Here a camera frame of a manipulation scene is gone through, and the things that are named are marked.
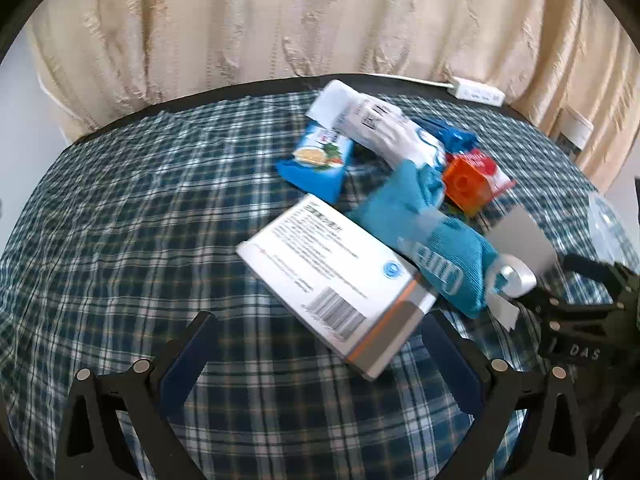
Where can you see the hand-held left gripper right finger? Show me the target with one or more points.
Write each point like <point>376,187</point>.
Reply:
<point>450,360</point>

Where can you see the red snack packet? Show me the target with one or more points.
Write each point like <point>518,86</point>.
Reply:
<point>492,170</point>

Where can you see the blue plaid tablecloth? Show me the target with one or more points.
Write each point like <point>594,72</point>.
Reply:
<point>125,235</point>

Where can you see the white medical cotton bag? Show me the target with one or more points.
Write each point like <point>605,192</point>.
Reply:
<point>390,130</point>

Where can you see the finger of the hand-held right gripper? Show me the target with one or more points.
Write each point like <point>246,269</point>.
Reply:
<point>555,307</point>
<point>595,270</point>

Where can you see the white medicine box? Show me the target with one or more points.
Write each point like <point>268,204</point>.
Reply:
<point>330,270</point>

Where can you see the clear plastic container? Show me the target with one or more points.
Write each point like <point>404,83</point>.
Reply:
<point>607,225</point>

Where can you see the orange plastic cube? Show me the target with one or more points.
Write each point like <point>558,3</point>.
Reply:
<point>465,185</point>

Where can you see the white cylindrical canister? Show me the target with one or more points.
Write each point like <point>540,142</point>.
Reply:
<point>575,127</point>

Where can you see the beige patterned curtain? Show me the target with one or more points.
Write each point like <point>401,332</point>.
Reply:
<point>250,25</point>

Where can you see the plain blue snack packet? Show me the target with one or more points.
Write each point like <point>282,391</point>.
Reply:
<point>450,132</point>

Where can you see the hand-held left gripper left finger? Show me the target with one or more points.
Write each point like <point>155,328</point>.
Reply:
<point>187,360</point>

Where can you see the teal packaged socks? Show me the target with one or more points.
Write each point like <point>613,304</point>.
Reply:
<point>440,240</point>

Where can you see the white power strip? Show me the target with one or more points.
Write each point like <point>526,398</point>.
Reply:
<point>475,92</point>

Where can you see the light blue pictured snack packet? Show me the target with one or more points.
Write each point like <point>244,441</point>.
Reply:
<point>320,160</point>

